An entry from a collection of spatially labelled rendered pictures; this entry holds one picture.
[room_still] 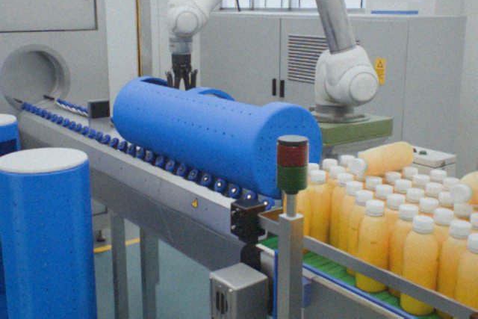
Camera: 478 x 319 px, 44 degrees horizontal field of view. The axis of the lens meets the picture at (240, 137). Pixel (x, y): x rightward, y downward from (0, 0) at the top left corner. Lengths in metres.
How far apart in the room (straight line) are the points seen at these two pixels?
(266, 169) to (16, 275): 0.85
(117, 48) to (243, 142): 5.50
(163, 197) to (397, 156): 0.90
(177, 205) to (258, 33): 2.44
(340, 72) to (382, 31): 1.31
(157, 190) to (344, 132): 0.73
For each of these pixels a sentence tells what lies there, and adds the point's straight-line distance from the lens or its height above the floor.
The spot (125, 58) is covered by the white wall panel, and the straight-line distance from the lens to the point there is 7.15.
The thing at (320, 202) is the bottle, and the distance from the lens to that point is 1.53.
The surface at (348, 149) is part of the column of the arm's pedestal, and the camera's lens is 2.33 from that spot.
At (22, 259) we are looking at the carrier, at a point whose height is 0.75.
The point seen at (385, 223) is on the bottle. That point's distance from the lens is 1.33.
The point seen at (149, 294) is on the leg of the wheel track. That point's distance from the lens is 2.86.
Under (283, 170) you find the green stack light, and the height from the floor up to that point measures 1.20.
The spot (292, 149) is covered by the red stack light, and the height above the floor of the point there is 1.24.
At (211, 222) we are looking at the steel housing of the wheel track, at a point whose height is 0.85.
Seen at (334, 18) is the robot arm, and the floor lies 1.47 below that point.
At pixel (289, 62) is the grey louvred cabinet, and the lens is 4.03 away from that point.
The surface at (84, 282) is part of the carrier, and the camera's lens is 2.04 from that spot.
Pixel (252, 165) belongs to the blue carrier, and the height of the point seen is 1.08.
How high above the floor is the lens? 1.52
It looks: 13 degrees down
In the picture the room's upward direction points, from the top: straight up
